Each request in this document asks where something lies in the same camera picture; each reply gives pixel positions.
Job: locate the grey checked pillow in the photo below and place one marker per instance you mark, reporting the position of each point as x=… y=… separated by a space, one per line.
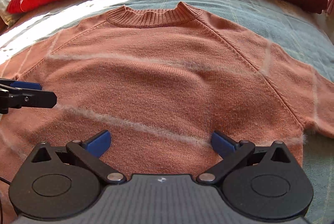
x=6 y=7

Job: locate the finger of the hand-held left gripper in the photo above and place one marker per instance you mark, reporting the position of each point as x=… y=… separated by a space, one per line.
x=34 y=99
x=26 y=86

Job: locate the tied pink-orange curtain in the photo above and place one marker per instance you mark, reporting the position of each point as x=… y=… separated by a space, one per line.
x=330 y=3

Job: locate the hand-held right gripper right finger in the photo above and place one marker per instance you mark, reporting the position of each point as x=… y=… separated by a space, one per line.
x=223 y=144

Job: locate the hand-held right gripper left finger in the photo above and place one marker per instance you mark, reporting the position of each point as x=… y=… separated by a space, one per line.
x=97 y=143

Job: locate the orange knitted sweater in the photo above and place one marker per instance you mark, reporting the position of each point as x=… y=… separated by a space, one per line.
x=167 y=77

